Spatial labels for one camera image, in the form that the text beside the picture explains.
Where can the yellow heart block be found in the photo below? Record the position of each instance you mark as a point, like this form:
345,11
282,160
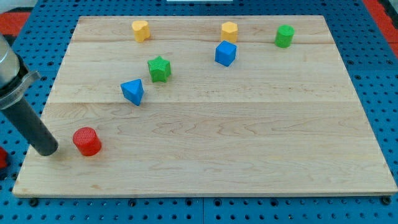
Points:
141,30

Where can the red cylinder block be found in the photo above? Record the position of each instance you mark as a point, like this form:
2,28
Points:
87,141

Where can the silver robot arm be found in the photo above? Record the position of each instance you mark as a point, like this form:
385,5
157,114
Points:
15,80

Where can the blue cube block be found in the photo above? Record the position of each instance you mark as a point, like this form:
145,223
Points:
225,53

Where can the red block at left edge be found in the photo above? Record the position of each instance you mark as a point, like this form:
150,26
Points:
3,158

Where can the green cylinder block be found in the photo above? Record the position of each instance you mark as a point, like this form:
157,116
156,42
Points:
284,36

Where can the yellow hexagon block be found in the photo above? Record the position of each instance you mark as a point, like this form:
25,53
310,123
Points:
229,32

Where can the blue triangle block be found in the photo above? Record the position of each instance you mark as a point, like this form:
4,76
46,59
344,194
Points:
133,91

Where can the green star block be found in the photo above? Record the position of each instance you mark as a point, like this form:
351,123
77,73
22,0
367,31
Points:
159,69

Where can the wooden board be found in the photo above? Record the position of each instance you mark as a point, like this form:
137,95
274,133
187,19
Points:
277,122

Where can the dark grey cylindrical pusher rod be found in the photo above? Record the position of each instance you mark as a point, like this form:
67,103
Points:
29,124

